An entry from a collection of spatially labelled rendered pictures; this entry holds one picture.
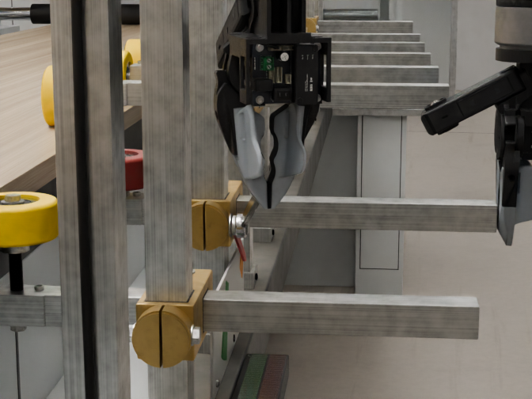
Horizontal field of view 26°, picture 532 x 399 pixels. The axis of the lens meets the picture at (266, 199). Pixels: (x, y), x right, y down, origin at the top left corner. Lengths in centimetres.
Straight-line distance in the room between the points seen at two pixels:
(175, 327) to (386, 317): 19
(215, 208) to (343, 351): 221
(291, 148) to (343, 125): 292
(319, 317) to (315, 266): 299
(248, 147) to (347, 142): 294
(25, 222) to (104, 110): 34
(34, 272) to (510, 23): 58
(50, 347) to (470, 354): 216
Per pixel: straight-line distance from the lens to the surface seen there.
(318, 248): 399
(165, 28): 94
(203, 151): 121
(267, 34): 91
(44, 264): 135
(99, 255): 71
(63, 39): 69
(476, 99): 123
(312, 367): 325
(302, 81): 93
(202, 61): 119
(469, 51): 1006
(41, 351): 135
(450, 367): 329
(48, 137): 146
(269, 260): 163
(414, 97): 148
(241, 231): 119
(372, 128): 377
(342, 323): 102
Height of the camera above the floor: 112
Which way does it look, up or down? 12 degrees down
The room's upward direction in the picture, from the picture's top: straight up
